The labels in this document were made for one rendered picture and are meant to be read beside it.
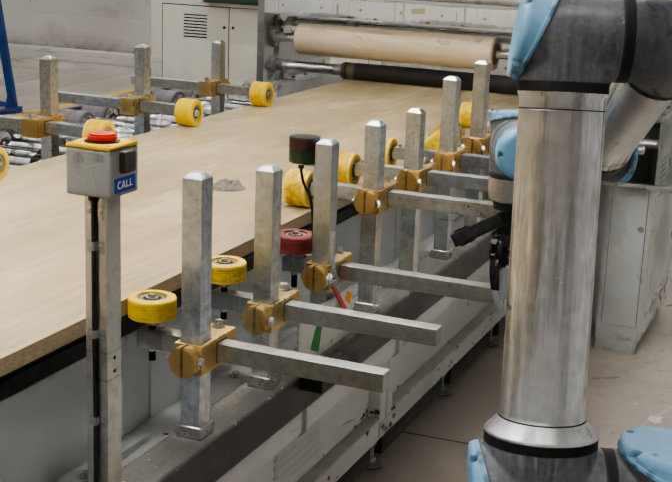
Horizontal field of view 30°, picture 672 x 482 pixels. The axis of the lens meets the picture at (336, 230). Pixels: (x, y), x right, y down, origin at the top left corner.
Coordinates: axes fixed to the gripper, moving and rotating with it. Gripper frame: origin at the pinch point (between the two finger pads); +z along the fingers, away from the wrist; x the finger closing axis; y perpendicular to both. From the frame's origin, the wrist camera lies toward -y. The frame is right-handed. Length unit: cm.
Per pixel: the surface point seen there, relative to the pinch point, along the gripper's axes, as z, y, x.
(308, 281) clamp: -2.4, -35.0, -8.9
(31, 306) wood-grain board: -9, -58, -63
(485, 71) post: -33, -32, 94
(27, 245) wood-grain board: -10, -82, -33
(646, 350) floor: 82, -8, 232
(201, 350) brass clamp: -4, -31, -57
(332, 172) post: -23.4, -31.6, -5.6
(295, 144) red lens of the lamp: -28.5, -38.5, -7.4
